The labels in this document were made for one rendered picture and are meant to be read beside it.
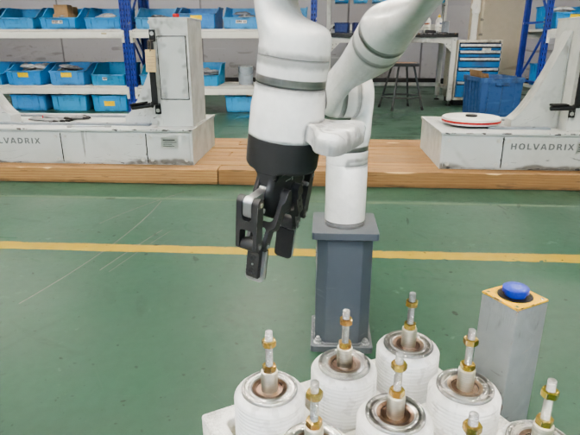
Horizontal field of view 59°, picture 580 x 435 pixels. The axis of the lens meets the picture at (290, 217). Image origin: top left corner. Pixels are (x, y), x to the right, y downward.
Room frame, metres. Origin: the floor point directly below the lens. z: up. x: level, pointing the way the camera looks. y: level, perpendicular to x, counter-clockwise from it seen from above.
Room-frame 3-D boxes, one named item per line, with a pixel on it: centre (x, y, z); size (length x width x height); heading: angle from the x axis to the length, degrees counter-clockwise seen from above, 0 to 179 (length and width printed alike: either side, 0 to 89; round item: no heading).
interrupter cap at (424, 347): (0.69, -0.18, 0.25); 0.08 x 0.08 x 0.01
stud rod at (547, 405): (0.48, -0.29, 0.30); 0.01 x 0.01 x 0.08
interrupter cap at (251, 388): (0.58, 0.03, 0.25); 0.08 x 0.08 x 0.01
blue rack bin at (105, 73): (5.60, 1.82, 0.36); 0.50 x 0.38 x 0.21; 175
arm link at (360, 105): (1.11, -0.13, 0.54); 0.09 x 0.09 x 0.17; 14
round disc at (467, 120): (2.76, -0.97, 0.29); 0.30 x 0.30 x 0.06
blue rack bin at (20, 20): (5.64, 2.69, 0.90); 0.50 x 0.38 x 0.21; 177
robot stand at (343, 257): (1.11, -0.13, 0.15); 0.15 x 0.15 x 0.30; 86
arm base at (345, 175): (1.11, -0.13, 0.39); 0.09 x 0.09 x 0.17; 86
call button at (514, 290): (0.73, -0.36, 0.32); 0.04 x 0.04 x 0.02
